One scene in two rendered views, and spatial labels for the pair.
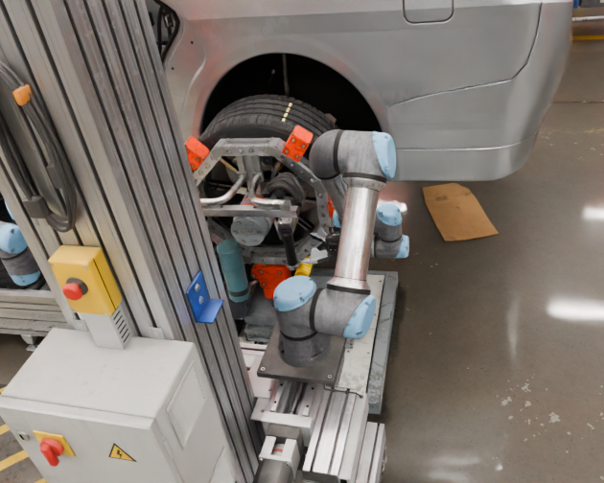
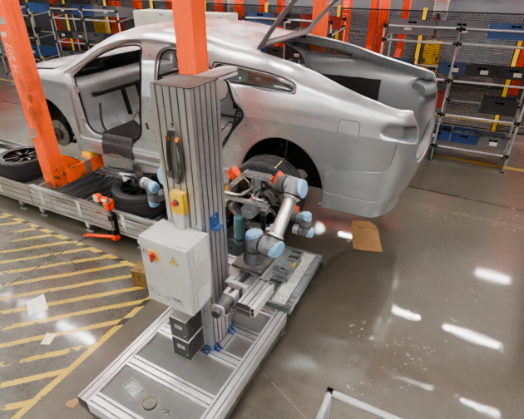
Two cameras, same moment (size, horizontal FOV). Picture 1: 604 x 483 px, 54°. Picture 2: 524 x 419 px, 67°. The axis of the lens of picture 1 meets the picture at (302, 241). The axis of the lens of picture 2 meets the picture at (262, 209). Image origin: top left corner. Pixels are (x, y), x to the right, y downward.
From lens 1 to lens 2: 1.08 m
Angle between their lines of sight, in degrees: 9
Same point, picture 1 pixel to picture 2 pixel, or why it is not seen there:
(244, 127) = (258, 166)
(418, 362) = (317, 298)
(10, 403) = (143, 236)
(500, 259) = (378, 263)
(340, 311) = (268, 244)
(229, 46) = (261, 130)
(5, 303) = (135, 222)
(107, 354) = (178, 230)
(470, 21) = (365, 143)
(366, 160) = (293, 188)
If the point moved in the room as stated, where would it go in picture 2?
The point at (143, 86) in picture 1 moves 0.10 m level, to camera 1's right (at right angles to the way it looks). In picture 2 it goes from (213, 144) to (231, 145)
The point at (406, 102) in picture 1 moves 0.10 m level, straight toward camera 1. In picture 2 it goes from (333, 172) to (331, 176)
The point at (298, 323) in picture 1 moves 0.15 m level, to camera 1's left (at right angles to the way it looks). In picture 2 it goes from (252, 246) to (229, 244)
